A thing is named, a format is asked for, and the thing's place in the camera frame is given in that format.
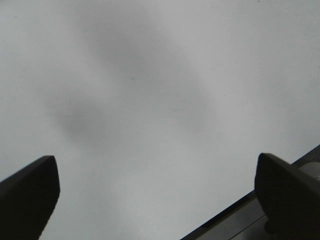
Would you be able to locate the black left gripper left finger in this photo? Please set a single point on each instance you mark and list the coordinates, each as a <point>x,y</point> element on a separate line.
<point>28,199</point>

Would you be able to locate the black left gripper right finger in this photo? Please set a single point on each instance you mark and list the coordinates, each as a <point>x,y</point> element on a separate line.
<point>289,198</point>

